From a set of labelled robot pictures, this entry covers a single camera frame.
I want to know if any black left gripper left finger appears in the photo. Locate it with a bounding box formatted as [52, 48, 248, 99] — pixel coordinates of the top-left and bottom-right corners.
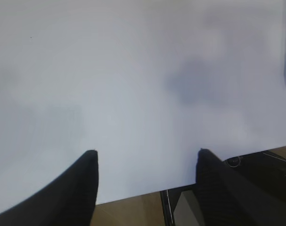
[0, 150, 98, 226]

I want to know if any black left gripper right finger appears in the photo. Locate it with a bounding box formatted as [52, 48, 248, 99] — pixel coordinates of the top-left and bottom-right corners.
[196, 148, 286, 226]

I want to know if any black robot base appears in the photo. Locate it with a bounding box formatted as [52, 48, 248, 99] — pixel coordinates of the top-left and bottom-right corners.
[159, 150, 286, 226]

